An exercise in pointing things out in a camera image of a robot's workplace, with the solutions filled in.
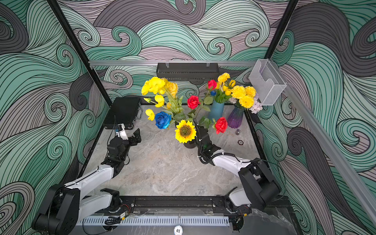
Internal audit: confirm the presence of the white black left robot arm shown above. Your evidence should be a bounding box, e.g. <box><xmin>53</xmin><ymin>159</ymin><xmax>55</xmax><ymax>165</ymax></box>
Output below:
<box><xmin>31</xmin><ymin>129</ymin><xmax>142</xmax><ymax>235</ymax></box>

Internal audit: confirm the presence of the purple glass vase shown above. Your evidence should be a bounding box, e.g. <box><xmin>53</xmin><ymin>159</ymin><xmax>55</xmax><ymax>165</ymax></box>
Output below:
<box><xmin>227</xmin><ymin>107</ymin><xmax>244</xmax><ymax>129</ymax></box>

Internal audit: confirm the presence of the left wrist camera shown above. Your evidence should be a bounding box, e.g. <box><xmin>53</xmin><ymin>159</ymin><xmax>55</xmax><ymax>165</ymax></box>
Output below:
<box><xmin>116</xmin><ymin>123</ymin><xmax>128</xmax><ymax>141</ymax></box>

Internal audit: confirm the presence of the black hanging tray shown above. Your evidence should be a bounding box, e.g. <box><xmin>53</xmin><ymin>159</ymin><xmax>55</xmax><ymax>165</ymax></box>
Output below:
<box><xmin>156</xmin><ymin>62</ymin><xmax>219</xmax><ymax>81</ymax></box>

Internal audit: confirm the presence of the black cylindrical vase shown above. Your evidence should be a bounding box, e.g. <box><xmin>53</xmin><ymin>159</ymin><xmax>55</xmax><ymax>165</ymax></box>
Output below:
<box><xmin>184</xmin><ymin>139</ymin><xmax>197</xmax><ymax>149</ymax></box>

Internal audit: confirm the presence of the clear acrylic wall box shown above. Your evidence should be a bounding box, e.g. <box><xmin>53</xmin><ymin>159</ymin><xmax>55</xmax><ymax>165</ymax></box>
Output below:
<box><xmin>249</xmin><ymin>59</ymin><xmax>287</xmax><ymax>106</ymax></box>

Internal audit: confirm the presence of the red rose stem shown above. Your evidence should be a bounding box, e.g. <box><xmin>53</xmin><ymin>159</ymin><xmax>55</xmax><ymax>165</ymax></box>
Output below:
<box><xmin>187</xmin><ymin>86</ymin><xmax>228</xmax><ymax>134</ymax></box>

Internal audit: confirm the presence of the teal ceramic vase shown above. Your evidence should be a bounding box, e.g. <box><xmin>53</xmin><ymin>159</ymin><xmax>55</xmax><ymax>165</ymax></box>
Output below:
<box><xmin>208</xmin><ymin>100</ymin><xmax>225</xmax><ymax>121</ymax></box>

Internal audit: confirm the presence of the yellow sunflower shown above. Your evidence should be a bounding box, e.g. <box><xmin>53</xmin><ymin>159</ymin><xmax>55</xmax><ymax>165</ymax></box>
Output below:
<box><xmin>175</xmin><ymin>119</ymin><xmax>197</xmax><ymax>144</ymax></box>

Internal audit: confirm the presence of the yellow flower bunch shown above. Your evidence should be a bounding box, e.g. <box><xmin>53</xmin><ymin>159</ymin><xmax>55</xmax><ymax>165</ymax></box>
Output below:
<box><xmin>142</xmin><ymin>77</ymin><xmax>186</xmax><ymax>122</ymax></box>

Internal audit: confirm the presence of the yellow carnation bouquet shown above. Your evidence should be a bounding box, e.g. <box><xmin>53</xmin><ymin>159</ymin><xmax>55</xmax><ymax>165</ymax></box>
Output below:
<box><xmin>229</xmin><ymin>86</ymin><xmax>263</xmax><ymax>114</ymax></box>

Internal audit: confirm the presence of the white slotted cable duct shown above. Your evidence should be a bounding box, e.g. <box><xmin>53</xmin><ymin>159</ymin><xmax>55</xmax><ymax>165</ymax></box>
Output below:
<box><xmin>74</xmin><ymin>215</ymin><xmax>230</xmax><ymax>227</ymax></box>

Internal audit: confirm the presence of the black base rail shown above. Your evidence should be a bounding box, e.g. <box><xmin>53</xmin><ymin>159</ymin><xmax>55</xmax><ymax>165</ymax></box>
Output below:
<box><xmin>120</xmin><ymin>195</ymin><xmax>252</xmax><ymax>215</ymax></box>

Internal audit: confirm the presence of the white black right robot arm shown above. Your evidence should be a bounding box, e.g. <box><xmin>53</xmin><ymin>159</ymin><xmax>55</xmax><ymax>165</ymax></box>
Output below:
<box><xmin>195</xmin><ymin>127</ymin><xmax>282</xmax><ymax>213</ymax></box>

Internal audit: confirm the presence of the black ribbed hard case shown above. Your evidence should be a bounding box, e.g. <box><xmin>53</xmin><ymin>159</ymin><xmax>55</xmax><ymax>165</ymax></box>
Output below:
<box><xmin>103</xmin><ymin>97</ymin><xmax>142</xmax><ymax>130</ymax></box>

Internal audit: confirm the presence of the yellow tulip bouquet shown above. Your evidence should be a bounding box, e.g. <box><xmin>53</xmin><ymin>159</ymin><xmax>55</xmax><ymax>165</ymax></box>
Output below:
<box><xmin>208</xmin><ymin>73</ymin><xmax>236</xmax><ymax>103</ymax></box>

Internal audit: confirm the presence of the blue rose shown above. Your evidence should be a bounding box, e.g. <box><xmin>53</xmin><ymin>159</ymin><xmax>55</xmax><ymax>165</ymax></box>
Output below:
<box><xmin>155</xmin><ymin>112</ymin><xmax>172</xmax><ymax>129</ymax></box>

